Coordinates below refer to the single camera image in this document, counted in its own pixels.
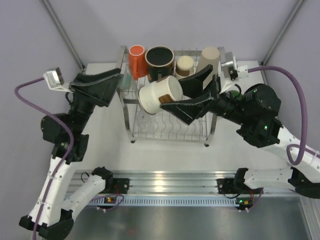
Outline aluminium frame post right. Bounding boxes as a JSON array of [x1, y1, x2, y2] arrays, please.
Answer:
[[259, 0, 307, 66]]

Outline steel cup cream brown sleeve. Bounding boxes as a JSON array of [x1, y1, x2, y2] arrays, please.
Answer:
[[175, 55, 195, 80]]

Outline beige paper cup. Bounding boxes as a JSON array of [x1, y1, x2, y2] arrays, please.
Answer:
[[195, 46, 220, 89]]

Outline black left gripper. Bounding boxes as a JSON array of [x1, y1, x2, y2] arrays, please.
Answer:
[[68, 66, 123, 133]]

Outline perforated cable duct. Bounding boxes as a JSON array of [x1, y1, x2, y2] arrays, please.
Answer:
[[86, 195, 241, 207]]

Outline dark teal mug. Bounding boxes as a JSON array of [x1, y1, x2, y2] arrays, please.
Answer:
[[138, 75, 184, 115]]

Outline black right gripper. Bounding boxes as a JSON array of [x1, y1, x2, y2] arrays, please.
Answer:
[[159, 66, 250, 127]]

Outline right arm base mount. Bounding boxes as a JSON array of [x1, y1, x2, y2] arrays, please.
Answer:
[[216, 178, 251, 199]]

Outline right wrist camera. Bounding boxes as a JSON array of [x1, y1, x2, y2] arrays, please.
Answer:
[[220, 48, 249, 93]]

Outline steel two-tier dish rack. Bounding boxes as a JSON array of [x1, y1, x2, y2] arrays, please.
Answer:
[[115, 45, 218, 147]]

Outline teal cup behind rack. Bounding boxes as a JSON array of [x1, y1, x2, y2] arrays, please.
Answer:
[[120, 73, 131, 89]]

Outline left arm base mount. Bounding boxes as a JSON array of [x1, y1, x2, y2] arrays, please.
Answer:
[[106, 178, 130, 195]]

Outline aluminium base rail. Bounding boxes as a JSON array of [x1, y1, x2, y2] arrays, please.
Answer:
[[67, 170, 301, 196]]

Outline aluminium frame post left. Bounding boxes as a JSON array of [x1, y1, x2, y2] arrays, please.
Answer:
[[39, 0, 85, 72]]

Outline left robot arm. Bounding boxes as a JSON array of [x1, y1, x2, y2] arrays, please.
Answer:
[[19, 68, 124, 240]]

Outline cream mug green inside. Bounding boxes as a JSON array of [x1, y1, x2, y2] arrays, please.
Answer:
[[228, 90, 243, 100]]

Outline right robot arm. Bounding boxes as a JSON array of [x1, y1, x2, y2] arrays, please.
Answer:
[[160, 65, 320, 199]]

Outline black mug with orange print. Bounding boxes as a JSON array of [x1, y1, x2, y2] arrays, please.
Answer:
[[145, 46, 175, 83]]

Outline aluminium frame post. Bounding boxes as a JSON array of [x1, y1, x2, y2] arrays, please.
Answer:
[[39, 0, 85, 72], [259, 0, 307, 66]]

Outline clear glass cup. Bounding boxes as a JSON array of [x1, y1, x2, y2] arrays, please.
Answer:
[[136, 110, 152, 133]]

